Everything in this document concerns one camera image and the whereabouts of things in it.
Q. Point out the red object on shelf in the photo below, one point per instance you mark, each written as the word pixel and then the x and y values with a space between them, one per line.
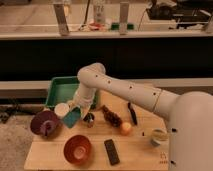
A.
pixel 96 26

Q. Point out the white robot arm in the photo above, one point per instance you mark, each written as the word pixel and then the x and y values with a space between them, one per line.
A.
pixel 190 115

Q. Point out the teal sponge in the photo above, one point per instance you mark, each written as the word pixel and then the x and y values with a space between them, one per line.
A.
pixel 72 117

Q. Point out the white cup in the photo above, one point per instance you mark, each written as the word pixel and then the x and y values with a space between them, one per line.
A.
pixel 61 109

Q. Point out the red bowl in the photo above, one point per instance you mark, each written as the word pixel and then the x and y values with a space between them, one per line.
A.
pixel 77 149

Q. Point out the left metal bracket post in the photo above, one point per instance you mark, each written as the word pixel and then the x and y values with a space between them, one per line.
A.
pixel 60 16

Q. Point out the green object on shelf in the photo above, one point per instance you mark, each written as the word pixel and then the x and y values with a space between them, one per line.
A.
pixel 115 26

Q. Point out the dark grape bunch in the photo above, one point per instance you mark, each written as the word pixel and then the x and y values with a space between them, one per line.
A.
pixel 111 117

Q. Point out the small metal can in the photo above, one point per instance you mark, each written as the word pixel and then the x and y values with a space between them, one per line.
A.
pixel 89 119

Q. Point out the metal bracket post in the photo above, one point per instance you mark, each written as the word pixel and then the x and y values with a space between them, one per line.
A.
pixel 123 20
pixel 60 16

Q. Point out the right metal bracket post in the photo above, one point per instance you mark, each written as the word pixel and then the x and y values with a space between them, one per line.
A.
pixel 123 20

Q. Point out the orange fruit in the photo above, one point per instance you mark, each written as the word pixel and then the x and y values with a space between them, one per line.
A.
pixel 126 128

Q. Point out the black remote control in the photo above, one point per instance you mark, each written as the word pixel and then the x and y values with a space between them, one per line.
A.
pixel 111 152

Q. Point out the purple bowl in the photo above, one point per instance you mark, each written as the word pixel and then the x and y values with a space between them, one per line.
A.
pixel 44 123

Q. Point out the black equipment on shelf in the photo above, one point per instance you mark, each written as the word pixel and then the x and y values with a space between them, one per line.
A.
pixel 183 9

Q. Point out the green plastic bin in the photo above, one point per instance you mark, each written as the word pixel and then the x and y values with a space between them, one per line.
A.
pixel 61 90

